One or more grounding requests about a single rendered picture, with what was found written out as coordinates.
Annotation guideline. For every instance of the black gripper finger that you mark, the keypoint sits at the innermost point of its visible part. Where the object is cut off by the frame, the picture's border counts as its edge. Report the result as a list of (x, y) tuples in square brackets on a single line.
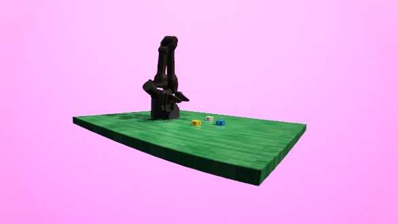
[(171, 98), (182, 97)]

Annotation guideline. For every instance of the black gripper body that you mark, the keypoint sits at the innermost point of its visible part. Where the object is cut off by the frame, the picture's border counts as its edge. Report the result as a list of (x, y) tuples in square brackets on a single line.
[(162, 96)]

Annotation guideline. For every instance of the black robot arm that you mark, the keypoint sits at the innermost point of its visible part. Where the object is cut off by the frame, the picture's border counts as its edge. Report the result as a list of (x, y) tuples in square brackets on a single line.
[(166, 80)]

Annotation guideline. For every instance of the blue block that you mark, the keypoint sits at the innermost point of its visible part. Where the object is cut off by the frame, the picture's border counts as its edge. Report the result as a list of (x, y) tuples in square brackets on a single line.
[(219, 122)]

